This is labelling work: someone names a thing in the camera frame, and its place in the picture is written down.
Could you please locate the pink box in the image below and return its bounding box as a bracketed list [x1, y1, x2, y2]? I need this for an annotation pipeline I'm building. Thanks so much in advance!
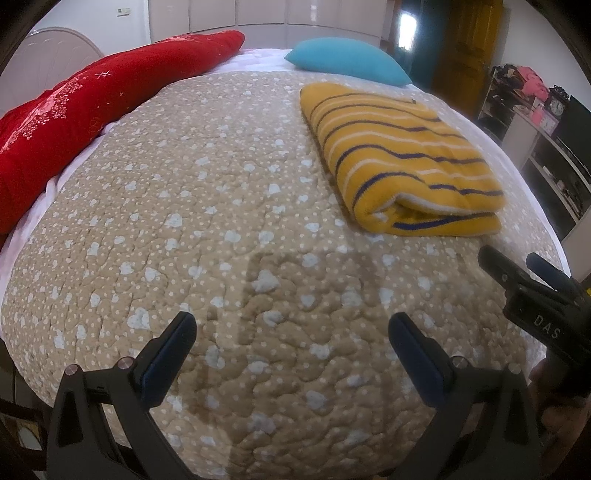
[531, 108, 560, 134]

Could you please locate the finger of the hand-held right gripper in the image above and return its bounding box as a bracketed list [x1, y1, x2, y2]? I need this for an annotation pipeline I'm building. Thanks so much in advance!
[526, 253, 577, 296]
[478, 246, 532, 298]

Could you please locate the beige dotted quilt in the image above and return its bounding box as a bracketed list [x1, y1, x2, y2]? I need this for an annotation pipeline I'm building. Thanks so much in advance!
[0, 69, 568, 480]

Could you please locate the yellow striped sweater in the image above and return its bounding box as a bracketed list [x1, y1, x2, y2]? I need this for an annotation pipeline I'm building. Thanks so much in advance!
[299, 83, 506, 238]

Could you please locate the black television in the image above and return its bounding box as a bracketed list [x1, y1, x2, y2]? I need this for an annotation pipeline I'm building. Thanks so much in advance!
[556, 95, 591, 153]

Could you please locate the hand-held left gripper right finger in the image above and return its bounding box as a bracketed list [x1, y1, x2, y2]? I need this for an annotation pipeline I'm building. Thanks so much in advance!
[388, 312, 541, 480]

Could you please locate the white wardrobe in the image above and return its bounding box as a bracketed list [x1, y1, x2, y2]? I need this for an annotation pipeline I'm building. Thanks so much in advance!
[148, 0, 384, 47]

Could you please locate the brown wooden door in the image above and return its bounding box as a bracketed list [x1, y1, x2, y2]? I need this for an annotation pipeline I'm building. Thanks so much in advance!
[434, 0, 504, 121]

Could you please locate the red patterned blanket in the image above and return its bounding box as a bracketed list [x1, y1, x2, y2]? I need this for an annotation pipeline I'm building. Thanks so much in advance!
[0, 30, 245, 234]

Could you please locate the person's right hand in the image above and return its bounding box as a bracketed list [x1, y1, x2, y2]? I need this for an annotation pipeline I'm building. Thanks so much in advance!
[529, 357, 591, 444]

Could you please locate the white shelf unit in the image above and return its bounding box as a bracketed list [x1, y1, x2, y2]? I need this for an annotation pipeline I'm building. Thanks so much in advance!
[475, 69, 591, 241]

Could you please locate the blue pillow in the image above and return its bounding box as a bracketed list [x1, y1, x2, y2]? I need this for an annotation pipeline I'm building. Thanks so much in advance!
[284, 38, 413, 88]

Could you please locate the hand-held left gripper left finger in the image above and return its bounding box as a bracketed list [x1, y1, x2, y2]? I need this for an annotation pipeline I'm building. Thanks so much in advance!
[46, 311, 198, 480]

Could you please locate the pink clothes pile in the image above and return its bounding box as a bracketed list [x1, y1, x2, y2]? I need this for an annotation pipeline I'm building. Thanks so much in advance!
[515, 65, 550, 97]

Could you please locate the white arched headboard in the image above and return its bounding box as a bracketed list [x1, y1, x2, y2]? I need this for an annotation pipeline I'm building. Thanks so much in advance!
[0, 27, 105, 116]

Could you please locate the dark table clock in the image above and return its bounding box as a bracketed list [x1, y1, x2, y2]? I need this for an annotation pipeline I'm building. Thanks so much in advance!
[545, 85, 567, 116]

